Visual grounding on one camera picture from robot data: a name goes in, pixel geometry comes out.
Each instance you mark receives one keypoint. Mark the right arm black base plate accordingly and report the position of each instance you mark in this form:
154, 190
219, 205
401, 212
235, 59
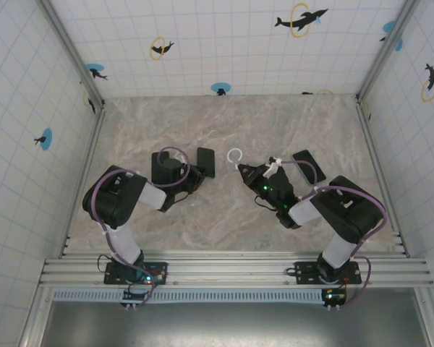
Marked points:
304, 274

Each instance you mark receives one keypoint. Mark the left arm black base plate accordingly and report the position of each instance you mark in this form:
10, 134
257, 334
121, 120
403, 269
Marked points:
108, 278

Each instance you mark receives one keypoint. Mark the aluminium frame post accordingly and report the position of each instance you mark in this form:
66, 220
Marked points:
72, 54
387, 50

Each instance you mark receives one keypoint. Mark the aluminium table side rail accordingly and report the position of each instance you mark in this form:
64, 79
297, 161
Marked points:
381, 173
81, 180

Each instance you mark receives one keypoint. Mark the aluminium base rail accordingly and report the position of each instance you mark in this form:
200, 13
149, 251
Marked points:
231, 267

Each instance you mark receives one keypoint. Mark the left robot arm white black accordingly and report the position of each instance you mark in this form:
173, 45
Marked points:
124, 242

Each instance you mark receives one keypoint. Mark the grey metal sheet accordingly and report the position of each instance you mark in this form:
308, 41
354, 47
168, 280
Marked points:
231, 325

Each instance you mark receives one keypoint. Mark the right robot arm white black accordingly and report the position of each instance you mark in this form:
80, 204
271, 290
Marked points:
340, 249

